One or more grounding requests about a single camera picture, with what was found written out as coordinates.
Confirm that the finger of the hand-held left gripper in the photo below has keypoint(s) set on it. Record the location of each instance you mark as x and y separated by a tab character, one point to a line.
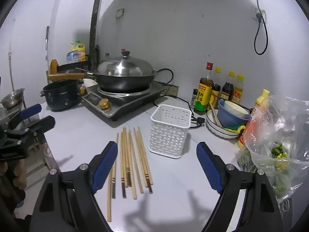
31	110
44	123

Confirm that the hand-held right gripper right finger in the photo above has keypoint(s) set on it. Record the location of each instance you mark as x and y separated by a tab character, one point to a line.
207	166

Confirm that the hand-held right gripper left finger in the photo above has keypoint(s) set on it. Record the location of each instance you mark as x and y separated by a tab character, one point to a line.
106	164

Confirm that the row of wooden chopsticks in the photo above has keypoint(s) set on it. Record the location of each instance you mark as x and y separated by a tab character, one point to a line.
130	159

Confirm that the white perforated plastic basket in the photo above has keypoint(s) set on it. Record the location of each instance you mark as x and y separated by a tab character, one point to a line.
169	135

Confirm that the person's left hand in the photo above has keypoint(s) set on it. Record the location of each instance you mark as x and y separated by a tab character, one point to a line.
19	172

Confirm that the steel colander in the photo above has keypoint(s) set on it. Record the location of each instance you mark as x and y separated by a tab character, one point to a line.
12	100

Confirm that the dark electric cooking pot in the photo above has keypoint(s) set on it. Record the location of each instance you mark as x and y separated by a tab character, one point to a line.
61	96

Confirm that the white plate dark rim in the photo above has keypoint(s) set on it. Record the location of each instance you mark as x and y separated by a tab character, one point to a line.
224	135
212	123

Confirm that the yellow green sponge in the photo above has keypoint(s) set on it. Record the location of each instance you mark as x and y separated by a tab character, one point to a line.
233	129

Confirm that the blue bowl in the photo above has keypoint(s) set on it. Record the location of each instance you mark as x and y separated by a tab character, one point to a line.
229	122

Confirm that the gold round knob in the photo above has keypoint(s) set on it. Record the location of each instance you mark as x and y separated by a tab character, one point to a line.
82	90
104	104

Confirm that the beige spoon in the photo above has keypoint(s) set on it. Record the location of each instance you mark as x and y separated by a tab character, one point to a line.
213	112

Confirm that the black metal rack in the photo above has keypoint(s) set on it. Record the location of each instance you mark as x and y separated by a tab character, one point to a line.
72	66

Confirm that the white bowl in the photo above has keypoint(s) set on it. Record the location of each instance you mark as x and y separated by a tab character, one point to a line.
235	110

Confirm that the blue and white packet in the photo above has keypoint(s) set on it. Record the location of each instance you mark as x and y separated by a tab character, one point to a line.
72	56

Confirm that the steel induction cooker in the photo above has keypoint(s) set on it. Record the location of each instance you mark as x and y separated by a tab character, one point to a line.
125	99

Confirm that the small spice jar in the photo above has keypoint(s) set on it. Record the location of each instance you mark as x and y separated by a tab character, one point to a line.
194	98

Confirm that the red cap soy sauce bottle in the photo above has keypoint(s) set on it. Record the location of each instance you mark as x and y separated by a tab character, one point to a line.
202	94

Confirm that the clear plastic bag of greens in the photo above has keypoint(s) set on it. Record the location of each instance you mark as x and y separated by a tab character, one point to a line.
272	130

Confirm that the yellow detergent bottle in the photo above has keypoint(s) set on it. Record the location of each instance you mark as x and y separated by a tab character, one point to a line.
80	50

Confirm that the yellow oil bottle yellow cap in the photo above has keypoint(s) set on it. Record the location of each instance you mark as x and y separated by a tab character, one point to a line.
238	90

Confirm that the yellow squeeze bottle red label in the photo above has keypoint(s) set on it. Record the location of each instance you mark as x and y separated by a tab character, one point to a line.
259	101

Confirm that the white power strip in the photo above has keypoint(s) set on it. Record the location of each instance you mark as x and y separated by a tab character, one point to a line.
286	206

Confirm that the steel wok lid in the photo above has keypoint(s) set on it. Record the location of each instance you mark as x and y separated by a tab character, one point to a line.
125	65

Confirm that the dark vertical pipe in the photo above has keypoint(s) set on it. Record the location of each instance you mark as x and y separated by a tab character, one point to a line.
94	29

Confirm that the small wall box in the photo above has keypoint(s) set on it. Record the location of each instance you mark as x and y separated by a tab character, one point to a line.
120	13

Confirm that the white wall outlet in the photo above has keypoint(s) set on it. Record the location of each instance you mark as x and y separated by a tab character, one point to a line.
263	13

